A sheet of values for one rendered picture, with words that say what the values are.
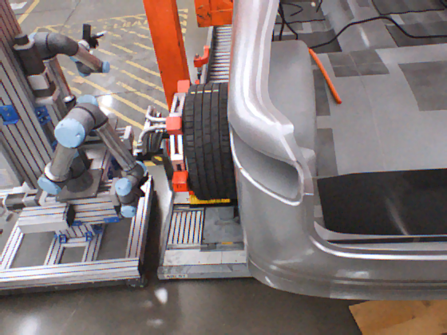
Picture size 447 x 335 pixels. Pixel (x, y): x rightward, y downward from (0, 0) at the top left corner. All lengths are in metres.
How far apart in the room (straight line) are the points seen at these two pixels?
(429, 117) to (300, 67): 0.72
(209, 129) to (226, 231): 0.88
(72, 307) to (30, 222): 0.73
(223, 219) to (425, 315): 1.30
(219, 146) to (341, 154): 0.60
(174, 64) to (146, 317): 1.57
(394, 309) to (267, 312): 0.73
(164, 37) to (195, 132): 0.76
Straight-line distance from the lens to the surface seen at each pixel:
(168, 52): 2.61
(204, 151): 2.02
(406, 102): 2.33
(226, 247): 2.71
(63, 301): 2.97
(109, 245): 2.83
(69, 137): 1.82
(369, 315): 2.63
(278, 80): 1.94
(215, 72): 4.28
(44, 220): 2.40
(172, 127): 2.02
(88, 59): 2.62
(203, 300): 2.67
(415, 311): 2.70
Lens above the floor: 2.28
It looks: 41 degrees down
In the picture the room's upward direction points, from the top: 8 degrees counter-clockwise
